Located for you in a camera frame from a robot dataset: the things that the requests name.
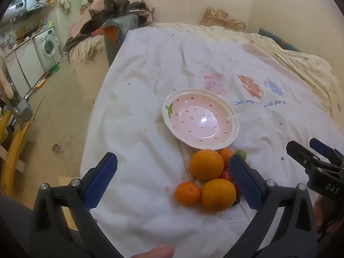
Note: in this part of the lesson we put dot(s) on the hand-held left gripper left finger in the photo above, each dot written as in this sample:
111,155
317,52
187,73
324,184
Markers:
100,182

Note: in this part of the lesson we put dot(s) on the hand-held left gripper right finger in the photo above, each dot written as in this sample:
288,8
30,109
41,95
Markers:
246,185

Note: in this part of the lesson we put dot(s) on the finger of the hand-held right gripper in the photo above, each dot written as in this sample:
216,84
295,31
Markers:
322,147
301,154

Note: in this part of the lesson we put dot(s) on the red tomato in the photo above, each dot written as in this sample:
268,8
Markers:
226,175
237,189

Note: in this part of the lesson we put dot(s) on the dark grape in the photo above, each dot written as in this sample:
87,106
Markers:
236,202

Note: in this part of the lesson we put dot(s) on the large orange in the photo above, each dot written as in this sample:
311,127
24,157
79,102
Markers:
207,164
218,194

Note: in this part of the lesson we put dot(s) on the green lime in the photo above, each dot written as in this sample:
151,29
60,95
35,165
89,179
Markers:
241,154

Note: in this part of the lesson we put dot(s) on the small tangerine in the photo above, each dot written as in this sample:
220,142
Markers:
187,193
225,154

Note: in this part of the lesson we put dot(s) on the pink strawberry plate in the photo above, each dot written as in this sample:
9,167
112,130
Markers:
199,118

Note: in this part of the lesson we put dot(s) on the person's right hand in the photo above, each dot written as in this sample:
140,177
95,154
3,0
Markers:
321,212

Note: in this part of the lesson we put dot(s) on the person's left hand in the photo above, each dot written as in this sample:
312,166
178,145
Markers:
153,251

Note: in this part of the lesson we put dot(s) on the cream ruffled quilt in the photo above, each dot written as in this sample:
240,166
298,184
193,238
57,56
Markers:
309,59

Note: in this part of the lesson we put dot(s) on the yellow wooden chair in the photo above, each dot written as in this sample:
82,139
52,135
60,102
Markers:
16,150

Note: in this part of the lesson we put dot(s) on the grey plastic block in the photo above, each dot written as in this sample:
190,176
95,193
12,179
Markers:
24,110

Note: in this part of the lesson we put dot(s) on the white printed blanket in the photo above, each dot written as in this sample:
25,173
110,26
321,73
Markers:
150,86

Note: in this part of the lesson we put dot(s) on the teal pillow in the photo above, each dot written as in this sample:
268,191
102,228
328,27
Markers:
279,41

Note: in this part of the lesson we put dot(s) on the green dustpan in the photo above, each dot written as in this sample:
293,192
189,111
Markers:
55,68

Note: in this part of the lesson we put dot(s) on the cream dotted cloth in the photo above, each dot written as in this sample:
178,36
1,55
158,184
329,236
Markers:
86,48

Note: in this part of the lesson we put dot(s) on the grey teal cushion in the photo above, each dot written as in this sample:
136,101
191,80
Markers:
115,45

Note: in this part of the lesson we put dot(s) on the white kitchen cabinets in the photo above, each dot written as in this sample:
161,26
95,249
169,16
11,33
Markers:
21,64

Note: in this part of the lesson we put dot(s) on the white washing machine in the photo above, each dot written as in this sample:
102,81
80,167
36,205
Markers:
48,45

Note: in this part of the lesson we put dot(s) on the floral pillow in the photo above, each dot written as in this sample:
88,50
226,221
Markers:
223,18

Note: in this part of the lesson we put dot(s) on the pile of clothes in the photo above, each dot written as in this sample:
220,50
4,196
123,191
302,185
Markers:
115,8

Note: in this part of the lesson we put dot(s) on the steel range hood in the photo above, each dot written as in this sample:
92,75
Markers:
32,1

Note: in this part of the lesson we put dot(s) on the white water heater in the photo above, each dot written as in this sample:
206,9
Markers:
14,7

